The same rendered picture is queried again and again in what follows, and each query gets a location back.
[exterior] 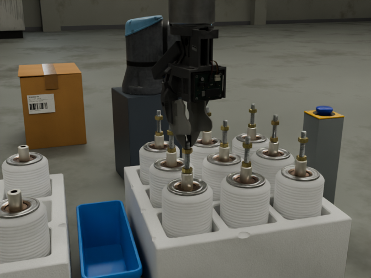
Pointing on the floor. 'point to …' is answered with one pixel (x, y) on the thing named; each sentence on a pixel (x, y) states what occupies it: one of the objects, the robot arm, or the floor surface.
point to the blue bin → (106, 241)
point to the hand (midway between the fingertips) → (185, 139)
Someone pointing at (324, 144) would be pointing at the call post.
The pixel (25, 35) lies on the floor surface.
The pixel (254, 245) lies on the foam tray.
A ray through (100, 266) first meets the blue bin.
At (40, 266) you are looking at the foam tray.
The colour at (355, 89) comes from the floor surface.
